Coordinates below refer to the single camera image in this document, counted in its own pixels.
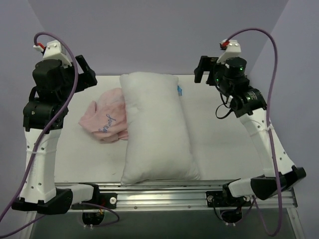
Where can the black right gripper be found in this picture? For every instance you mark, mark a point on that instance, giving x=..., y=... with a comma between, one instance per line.
x=206, y=68

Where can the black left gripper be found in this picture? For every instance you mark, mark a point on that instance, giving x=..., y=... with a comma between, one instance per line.
x=84, y=73

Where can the blue printed pillowcase pink inside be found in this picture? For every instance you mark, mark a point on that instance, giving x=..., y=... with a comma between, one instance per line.
x=107, y=117

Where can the white pillow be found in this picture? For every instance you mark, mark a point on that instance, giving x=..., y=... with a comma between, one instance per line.
x=157, y=163

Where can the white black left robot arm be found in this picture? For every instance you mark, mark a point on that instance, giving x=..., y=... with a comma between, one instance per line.
x=43, y=120

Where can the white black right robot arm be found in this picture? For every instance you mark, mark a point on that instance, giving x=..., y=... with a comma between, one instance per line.
x=250, y=107

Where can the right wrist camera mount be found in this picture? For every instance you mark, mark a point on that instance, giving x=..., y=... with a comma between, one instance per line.
x=231, y=48

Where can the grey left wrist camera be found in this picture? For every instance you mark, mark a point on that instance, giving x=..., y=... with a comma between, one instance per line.
x=54, y=50

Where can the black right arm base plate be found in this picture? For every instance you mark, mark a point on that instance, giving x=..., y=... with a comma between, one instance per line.
x=219, y=200

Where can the aluminium front rail frame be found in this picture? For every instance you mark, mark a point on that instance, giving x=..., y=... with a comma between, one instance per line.
x=162, y=195

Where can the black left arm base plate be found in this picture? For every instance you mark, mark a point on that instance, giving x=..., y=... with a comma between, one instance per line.
x=108, y=200

